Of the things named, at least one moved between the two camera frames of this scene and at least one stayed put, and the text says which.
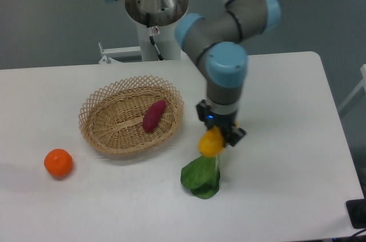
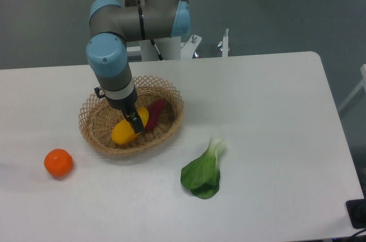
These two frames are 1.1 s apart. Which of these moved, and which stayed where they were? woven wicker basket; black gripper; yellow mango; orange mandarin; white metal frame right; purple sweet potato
Moved: yellow mango; black gripper
Stayed: woven wicker basket; white metal frame right; purple sweet potato; orange mandarin
